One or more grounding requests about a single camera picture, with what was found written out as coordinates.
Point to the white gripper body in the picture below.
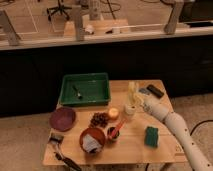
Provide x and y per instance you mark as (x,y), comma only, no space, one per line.
(143,102)

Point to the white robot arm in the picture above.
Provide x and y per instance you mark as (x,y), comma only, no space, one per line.
(178,127)

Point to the white paper cup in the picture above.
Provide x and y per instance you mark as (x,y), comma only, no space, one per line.
(129,110)

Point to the small dark cup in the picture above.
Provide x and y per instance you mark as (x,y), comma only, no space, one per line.
(109,131)

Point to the black remote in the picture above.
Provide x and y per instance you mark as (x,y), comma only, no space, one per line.
(157,92)

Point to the red marker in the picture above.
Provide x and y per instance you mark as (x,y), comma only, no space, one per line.
(117,128)

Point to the wooden table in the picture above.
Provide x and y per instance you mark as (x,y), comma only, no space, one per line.
(124,137)

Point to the green sponge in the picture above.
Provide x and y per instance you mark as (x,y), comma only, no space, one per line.
(151,137)

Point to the orange fruit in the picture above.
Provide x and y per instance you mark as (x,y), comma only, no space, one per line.
(113,113)

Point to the bunch of dark grapes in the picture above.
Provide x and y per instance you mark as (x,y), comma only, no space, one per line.
(99,119)

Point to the brown bowl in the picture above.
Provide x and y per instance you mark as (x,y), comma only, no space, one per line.
(96,133)

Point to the metal spoon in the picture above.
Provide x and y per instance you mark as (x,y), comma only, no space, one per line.
(77,92)

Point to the white crumpled cloth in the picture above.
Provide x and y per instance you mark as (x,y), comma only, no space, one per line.
(90,144)

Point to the green plastic tray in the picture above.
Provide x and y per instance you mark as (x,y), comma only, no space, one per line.
(94,88)

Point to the purple plate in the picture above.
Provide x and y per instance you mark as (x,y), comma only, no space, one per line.
(62,119)

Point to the office chair base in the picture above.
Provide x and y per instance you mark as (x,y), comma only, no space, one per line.
(61,8)

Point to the black handled brush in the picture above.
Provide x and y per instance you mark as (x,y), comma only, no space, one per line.
(55,141)

